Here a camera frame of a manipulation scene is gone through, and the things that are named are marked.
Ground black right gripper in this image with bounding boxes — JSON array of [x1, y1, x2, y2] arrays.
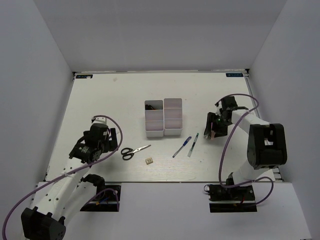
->
[[203, 112, 231, 138]]

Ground blue ballpoint pen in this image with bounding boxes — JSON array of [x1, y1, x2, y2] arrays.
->
[[172, 136, 192, 158]]

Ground green gel pen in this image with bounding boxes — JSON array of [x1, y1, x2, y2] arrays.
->
[[187, 133, 199, 158]]

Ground black handled scissors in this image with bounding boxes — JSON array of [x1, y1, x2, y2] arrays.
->
[[120, 145, 151, 161]]

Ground small tan eraser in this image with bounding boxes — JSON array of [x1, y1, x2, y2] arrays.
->
[[145, 157, 153, 165]]

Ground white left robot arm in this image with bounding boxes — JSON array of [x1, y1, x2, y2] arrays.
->
[[21, 115, 123, 240]]

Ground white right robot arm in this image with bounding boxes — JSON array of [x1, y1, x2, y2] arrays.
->
[[211, 93, 288, 200]]

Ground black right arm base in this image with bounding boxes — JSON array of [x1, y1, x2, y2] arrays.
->
[[203, 184, 257, 213]]

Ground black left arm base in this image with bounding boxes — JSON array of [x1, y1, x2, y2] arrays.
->
[[80, 184, 122, 213]]

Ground white right organizer box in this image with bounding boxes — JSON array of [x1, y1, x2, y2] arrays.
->
[[163, 98, 183, 136]]

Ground white organizer box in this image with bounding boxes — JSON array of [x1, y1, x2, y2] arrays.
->
[[144, 99, 164, 138], [163, 98, 183, 136]]

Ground black item in organizer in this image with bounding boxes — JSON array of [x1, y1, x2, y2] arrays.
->
[[145, 104, 162, 111]]

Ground white left organizer box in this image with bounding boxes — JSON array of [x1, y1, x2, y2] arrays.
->
[[144, 99, 164, 138]]

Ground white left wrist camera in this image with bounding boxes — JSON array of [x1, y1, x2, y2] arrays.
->
[[91, 116, 108, 128]]

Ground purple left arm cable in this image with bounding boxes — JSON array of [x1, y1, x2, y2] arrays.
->
[[3, 114, 123, 240]]

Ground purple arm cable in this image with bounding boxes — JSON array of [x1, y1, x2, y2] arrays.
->
[[3, 114, 123, 240], [216, 93, 275, 206]]

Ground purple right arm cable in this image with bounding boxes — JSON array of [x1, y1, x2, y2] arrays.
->
[[216, 93, 275, 206]]

